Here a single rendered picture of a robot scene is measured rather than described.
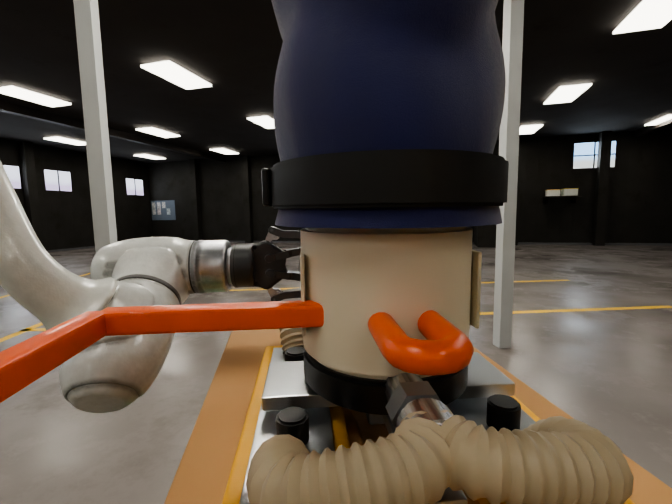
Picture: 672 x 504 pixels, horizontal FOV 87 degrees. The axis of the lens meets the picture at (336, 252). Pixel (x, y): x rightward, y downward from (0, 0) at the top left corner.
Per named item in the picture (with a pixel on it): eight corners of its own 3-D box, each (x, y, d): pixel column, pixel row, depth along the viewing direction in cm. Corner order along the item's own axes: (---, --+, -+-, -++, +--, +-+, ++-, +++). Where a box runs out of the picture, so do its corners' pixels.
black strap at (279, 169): (570, 204, 26) (574, 148, 26) (246, 209, 24) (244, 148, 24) (447, 206, 48) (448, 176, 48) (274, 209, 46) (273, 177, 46)
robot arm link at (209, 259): (205, 287, 65) (238, 286, 66) (191, 299, 56) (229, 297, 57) (203, 238, 64) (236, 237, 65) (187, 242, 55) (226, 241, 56)
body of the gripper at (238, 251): (234, 239, 64) (286, 238, 65) (236, 285, 65) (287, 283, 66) (226, 242, 57) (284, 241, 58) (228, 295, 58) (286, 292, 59)
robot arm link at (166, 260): (208, 270, 68) (193, 324, 58) (121, 273, 66) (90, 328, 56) (196, 223, 61) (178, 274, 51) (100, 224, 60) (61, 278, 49)
